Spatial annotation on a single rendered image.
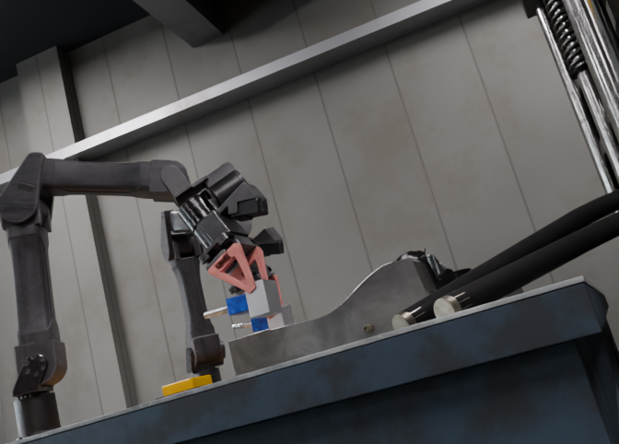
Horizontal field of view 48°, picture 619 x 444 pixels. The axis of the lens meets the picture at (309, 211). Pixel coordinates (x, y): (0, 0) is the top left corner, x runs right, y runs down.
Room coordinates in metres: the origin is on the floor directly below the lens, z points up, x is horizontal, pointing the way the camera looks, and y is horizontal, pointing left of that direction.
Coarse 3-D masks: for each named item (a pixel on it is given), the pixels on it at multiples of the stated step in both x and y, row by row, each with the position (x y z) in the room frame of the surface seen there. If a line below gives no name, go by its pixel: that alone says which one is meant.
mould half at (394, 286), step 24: (384, 264) 1.15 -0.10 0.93; (408, 264) 1.14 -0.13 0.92; (360, 288) 1.17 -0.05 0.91; (384, 288) 1.15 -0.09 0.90; (408, 288) 1.14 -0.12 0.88; (432, 288) 1.18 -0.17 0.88; (336, 312) 1.19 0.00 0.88; (360, 312) 1.17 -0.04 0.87; (384, 312) 1.16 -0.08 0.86; (264, 336) 1.24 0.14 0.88; (288, 336) 1.22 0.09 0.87; (312, 336) 1.21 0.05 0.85; (336, 336) 1.19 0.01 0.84; (360, 336) 1.18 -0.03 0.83; (240, 360) 1.26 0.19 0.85; (264, 360) 1.24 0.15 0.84; (288, 360) 1.23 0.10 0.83
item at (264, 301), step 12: (264, 288) 1.09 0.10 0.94; (276, 288) 1.13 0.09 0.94; (228, 300) 1.12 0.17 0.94; (240, 300) 1.11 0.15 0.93; (252, 300) 1.10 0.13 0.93; (264, 300) 1.09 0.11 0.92; (276, 300) 1.12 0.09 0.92; (204, 312) 1.15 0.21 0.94; (216, 312) 1.14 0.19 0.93; (228, 312) 1.12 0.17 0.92; (240, 312) 1.12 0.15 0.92; (252, 312) 1.10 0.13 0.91; (264, 312) 1.09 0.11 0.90; (276, 312) 1.12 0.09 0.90
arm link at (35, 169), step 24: (24, 168) 1.07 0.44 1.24; (48, 168) 1.08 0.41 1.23; (72, 168) 1.10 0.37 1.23; (96, 168) 1.10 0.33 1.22; (120, 168) 1.11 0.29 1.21; (144, 168) 1.11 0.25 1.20; (24, 192) 1.07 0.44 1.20; (48, 192) 1.11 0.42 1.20; (72, 192) 1.11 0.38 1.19; (96, 192) 1.12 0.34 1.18; (120, 192) 1.12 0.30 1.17; (144, 192) 1.12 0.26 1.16; (168, 192) 1.11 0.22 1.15; (24, 216) 1.07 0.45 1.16
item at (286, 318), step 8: (288, 304) 1.43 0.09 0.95; (288, 312) 1.43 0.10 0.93; (256, 320) 1.42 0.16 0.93; (264, 320) 1.42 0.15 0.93; (272, 320) 1.41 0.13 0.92; (280, 320) 1.40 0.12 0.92; (288, 320) 1.42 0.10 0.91; (240, 328) 1.46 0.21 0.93; (256, 328) 1.43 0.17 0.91; (264, 328) 1.42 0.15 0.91; (272, 328) 1.41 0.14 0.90
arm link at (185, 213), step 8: (200, 192) 1.14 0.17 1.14; (208, 192) 1.14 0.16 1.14; (192, 200) 1.12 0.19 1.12; (200, 200) 1.13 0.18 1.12; (208, 200) 1.18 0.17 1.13; (216, 200) 1.14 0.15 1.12; (184, 208) 1.13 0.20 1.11; (192, 208) 1.12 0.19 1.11; (200, 208) 1.12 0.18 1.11; (208, 208) 1.13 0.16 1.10; (184, 216) 1.13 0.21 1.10; (192, 216) 1.12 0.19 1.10; (200, 216) 1.12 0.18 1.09; (192, 224) 1.12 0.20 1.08; (192, 232) 1.14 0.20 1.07
